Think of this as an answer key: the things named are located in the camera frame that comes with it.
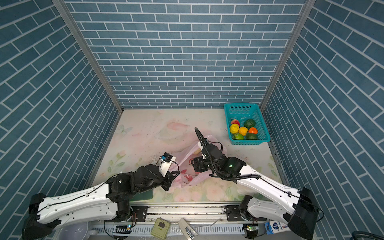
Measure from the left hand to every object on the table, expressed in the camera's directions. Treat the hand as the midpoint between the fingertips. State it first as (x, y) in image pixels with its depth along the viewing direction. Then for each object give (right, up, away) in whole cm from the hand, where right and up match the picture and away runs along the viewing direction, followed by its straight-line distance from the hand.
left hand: (180, 175), depth 68 cm
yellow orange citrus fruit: (+39, +19, +34) cm, 55 cm away
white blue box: (+44, -25, +1) cm, 50 cm away
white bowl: (-49, -26, 0) cm, 55 cm away
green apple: (+34, +15, +28) cm, 47 cm away
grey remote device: (+4, -26, -1) cm, 26 cm away
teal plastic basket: (+43, +33, +47) cm, 72 cm away
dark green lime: (+44, +15, +33) cm, 57 cm away
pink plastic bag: (+2, -6, +14) cm, 15 cm away
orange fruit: (+46, +19, +35) cm, 61 cm away
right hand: (+6, +6, +7) cm, 11 cm away
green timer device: (-9, -25, +1) cm, 27 cm away
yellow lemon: (+33, +21, +34) cm, 52 cm away
